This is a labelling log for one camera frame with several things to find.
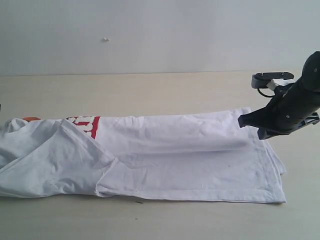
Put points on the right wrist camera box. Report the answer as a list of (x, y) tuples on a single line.
[(271, 80)]

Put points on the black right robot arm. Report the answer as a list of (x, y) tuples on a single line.
[(309, 79)]

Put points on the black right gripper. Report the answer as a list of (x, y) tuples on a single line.
[(295, 110)]

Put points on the orange neck label tag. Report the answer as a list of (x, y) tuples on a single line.
[(31, 118)]

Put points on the white t-shirt red lettering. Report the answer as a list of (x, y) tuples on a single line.
[(192, 157)]

